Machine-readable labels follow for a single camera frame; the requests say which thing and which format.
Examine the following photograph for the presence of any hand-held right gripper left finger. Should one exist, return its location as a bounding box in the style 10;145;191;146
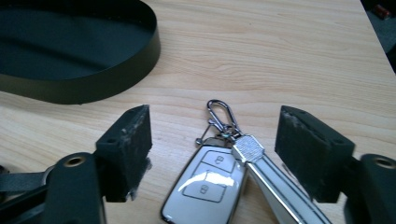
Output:
94;105;153;203

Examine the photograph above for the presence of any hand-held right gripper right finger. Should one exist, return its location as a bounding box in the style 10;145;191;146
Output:
275;105;356;203

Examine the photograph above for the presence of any white car key with strap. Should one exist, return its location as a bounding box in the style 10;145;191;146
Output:
160;99;332;224

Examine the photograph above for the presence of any black key rack with tray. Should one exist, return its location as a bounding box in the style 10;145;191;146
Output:
0;0;162;105

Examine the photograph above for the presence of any small red object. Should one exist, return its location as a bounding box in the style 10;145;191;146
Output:
372;4;392;21

